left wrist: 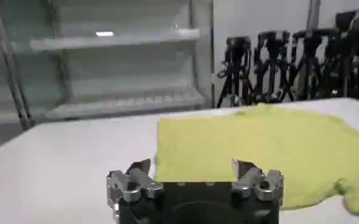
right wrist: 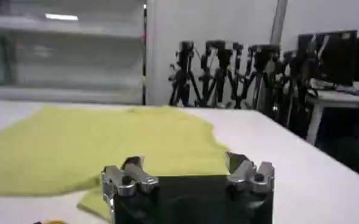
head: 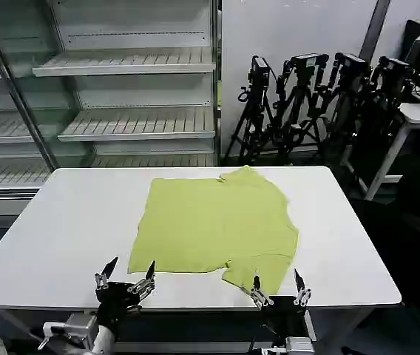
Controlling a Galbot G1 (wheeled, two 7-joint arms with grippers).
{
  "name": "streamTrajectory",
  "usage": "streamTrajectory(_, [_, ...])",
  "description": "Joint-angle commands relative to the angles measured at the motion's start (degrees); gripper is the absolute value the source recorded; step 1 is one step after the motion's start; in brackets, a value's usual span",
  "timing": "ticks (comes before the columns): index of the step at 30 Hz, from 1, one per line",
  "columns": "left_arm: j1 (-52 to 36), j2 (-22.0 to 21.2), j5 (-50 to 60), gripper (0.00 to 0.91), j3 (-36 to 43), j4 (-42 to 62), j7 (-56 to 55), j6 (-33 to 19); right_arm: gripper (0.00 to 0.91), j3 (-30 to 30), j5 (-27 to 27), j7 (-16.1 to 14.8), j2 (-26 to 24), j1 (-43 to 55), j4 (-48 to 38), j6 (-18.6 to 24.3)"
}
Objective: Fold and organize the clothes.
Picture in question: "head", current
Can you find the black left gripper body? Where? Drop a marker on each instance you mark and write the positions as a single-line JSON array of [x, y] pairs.
[[115, 297]]

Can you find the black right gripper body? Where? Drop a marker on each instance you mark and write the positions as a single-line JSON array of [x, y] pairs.
[[287, 316]]

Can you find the empty white shelf rack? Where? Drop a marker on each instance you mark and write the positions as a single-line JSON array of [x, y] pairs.
[[121, 92]]

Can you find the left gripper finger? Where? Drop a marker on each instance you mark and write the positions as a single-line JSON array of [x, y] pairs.
[[105, 275], [146, 282]]

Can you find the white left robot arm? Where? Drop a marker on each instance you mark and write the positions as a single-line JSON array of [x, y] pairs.
[[80, 329]]

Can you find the lime green t-shirt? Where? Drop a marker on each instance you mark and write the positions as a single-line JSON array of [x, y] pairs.
[[213, 229]]

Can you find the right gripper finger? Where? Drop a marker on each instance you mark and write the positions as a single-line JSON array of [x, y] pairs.
[[302, 294], [261, 295]]

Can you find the black camera tripod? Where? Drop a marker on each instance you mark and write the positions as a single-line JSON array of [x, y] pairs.
[[302, 96], [387, 96], [348, 92], [256, 107]]

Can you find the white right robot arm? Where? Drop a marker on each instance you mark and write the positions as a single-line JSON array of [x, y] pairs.
[[298, 345]]

